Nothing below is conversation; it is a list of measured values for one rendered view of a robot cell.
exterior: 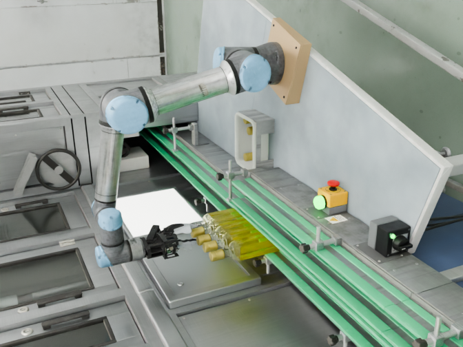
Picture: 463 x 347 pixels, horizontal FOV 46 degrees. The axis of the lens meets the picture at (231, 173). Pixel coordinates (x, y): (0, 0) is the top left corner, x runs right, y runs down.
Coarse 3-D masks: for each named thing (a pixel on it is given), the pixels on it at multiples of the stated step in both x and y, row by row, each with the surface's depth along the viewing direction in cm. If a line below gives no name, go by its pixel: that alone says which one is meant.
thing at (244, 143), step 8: (240, 120) 223; (248, 120) 212; (240, 128) 224; (240, 136) 226; (248, 136) 227; (240, 144) 227; (248, 144) 228; (240, 152) 228; (248, 152) 229; (240, 160) 228; (248, 168) 220
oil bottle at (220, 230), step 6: (234, 222) 197; (240, 222) 197; (246, 222) 197; (216, 228) 194; (222, 228) 193; (228, 228) 193; (234, 228) 193; (240, 228) 193; (216, 234) 192; (222, 234) 191
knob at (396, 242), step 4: (400, 236) 147; (404, 236) 148; (396, 240) 147; (400, 240) 146; (404, 240) 146; (408, 240) 147; (396, 244) 147; (400, 244) 146; (404, 244) 146; (408, 244) 146; (412, 244) 146; (396, 248) 147; (400, 248) 145; (404, 248) 145; (408, 248) 146
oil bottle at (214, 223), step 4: (224, 216) 201; (228, 216) 201; (232, 216) 201; (236, 216) 201; (240, 216) 201; (212, 220) 198; (216, 220) 198; (220, 220) 198; (224, 220) 198; (228, 220) 198; (232, 220) 198; (236, 220) 198; (240, 220) 199; (208, 224) 199; (212, 224) 196; (216, 224) 196; (220, 224) 196; (224, 224) 196; (212, 228) 196; (212, 232) 196
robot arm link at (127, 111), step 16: (224, 64) 172; (240, 64) 171; (256, 64) 170; (176, 80) 170; (192, 80) 168; (208, 80) 169; (224, 80) 170; (240, 80) 170; (256, 80) 172; (112, 96) 163; (128, 96) 160; (144, 96) 162; (160, 96) 165; (176, 96) 166; (192, 96) 168; (208, 96) 171; (112, 112) 159; (128, 112) 160; (144, 112) 161; (160, 112) 167; (128, 128) 162
